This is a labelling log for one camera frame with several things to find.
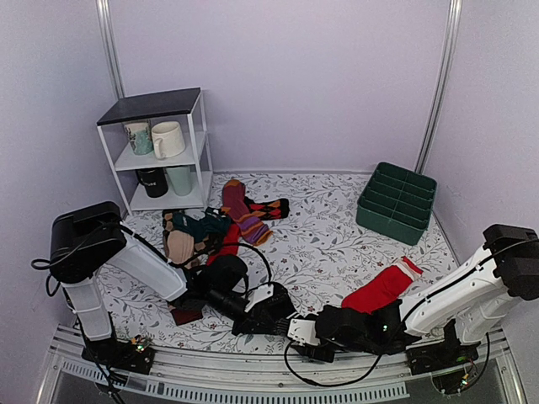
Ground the red sock in pile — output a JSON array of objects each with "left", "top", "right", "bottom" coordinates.
[{"left": 206, "top": 224, "right": 240, "bottom": 265}]

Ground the right aluminium corner post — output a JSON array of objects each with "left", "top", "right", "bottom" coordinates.
[{"left": 414, "top": 0, "right": 462, "bottom": 174}]

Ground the red sock with white cuff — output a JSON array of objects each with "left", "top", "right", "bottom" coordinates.
[{"left": 341, "top": 257, "right": 423, "bottom": 314}]

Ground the dark teal sock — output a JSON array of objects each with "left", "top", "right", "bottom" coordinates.
[{"left": 172, "top": 207, "right": 232, "bottom": 243}]

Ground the left aluminium corner post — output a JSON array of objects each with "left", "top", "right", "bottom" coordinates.
[{"left": 95, "top": 0, "right": 125, "bottom": 99}]

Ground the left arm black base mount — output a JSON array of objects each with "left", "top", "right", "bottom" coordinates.
[{"left": 79, "top": 318, "right": 155, "bottom": 375}]

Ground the green divided organizer bin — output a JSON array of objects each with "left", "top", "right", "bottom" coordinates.
[{"left": 355, "top": 162, "right": 437, "bottom": 246}]

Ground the teal patterned mug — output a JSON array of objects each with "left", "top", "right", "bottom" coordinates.
[{"left": 124, "top": 120, "right": 153, "bottom": 156}]

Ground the red black argyle sock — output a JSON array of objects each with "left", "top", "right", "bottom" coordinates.
[{"left": 243, "top": 197, "right": 290, "bottom": 221}]

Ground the black sock with white stripes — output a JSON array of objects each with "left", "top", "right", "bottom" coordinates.
[{"left": 273, "top": 317, "right": 295, "bottom": 337}]

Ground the white shelf with black top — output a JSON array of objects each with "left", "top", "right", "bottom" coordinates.
[{"left": 96, "top": 88, "right": 213, "bottom": 215}]

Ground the maroon purple striped sock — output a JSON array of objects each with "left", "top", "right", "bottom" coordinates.
[{"left": 221, "top": 178, "right": 273, "bottom": 247}]

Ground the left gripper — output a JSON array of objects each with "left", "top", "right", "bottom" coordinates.
[{"left": 209, "top": 289, "right": 280, "bottom": 338}]

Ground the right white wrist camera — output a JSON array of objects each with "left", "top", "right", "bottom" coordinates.
[{"left": 286, "top": 318, "right": 320, "bottom": 346}]

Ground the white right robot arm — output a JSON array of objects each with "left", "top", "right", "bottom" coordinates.
[{"left": 286, "top": 224, "right": 538, "bottom": 367}]

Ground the cream white mug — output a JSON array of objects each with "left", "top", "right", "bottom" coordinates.
[{"left": 152, "top": 121, "right": 185, "bottom": 160}]

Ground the beige brown striped sock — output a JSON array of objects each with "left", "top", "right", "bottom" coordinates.
[{"left": 162, "top": 210, "right": 205, "bottom": 263}]

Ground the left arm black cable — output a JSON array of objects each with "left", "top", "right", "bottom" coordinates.
[{"left": 29, "top": 221, "right": 273, "bottom": 298}]

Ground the pale green mug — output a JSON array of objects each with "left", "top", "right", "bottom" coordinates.
[{"left": 166, "top": 166, "right": 192, "bottom": 196}]

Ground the aluminium corner post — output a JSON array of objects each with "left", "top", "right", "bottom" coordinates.
[
  {"left": 95, "top": 0, "right": 125, "bottom": 99},
  {"left": 414, "top": 0, "right": 462, "bottom": 174}
]

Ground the black mug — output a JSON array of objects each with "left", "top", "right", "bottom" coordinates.
[{"left": 136, "top": 167, "right": 168, "bottom": 199}]

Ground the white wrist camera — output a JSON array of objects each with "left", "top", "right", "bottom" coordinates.
[
  {"left": 286, "top": 318, "right": 320, "bottom": 346},
  {"left": 244, "top": 284, "right": 274, "bottom": 313}
]

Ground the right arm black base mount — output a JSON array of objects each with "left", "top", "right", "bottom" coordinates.
[{"left": 406, "top": 320, "right": 480, "bottom": 375}]

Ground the floral white table mat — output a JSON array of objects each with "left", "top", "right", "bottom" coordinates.
[{"left": 97, "top": 173, "right": 456, "bottom": 355}]

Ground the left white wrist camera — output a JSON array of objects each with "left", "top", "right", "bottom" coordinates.
[{"left": 244, "top": 284, "right": 274, "bottom": 313}]

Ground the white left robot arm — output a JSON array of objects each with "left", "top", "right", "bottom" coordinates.
[{"left": 49, "top": 202, "right": 297, "bottom": 365}]

